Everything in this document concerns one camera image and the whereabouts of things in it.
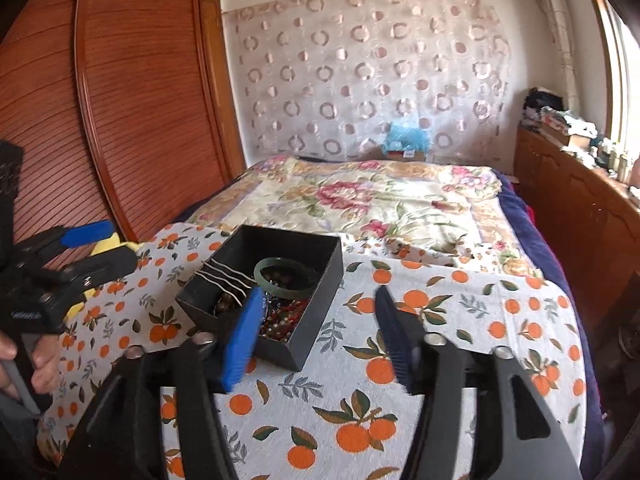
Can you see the pile of assorted cloths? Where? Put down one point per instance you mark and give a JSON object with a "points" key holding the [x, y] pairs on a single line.
{"points": [[555, 117]]}

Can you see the yellow plush toy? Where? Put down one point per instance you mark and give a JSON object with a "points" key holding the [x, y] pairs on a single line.
{"points": [[107, 246]]}

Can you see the pale green jade bangle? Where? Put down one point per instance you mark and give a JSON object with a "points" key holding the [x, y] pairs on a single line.
{"points": [[260, 280]]}

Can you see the window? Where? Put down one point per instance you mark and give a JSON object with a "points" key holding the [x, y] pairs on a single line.
{"points": [[617, 70]]}

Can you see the orange fruit print cloth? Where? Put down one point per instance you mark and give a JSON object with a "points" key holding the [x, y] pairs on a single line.
{"points": [[325, 410]]}

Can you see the wooden side cabinet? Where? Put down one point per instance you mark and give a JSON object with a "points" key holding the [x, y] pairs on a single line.
{"points": [[575, 210]]}

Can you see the dark blue blanket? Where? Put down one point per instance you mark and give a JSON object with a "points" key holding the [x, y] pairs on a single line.
{"points": [[540, 240]]}

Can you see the blue bag on bed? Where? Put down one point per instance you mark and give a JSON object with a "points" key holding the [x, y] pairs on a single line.
{"points": [[407, 140]]}

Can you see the white lace curtain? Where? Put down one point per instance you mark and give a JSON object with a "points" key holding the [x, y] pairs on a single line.
{"points": [[555, 20]]}

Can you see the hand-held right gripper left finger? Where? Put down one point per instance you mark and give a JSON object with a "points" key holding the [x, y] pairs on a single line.
{"points": [[245, 340]]}

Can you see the group of small bottles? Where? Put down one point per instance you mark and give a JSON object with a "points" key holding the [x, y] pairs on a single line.
{"points": [[612, 160]]}

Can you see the person's dark clothing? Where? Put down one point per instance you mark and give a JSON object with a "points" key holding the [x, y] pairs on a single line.
{"points": [[20, 445]]}

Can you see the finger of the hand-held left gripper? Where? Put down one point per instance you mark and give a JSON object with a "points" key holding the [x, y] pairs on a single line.
{"points": [[100, 267], [87, 232]]}

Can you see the circle pattern sheer curtain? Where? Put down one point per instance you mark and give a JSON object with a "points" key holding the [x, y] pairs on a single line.
{"points": [[360, 75]]}

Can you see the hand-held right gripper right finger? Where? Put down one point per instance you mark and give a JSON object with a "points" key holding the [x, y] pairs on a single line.
{"points": [[395, 340]]}

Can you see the person's left hand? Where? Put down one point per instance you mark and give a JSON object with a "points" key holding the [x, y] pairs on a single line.
{"points": [[47, 365]]}

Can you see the floral quilt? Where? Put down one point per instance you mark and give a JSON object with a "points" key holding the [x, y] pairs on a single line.
{"points": [[375, 200]]}

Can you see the black jewelry box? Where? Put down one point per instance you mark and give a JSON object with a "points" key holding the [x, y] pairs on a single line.
{"points": [[320, 305]]}

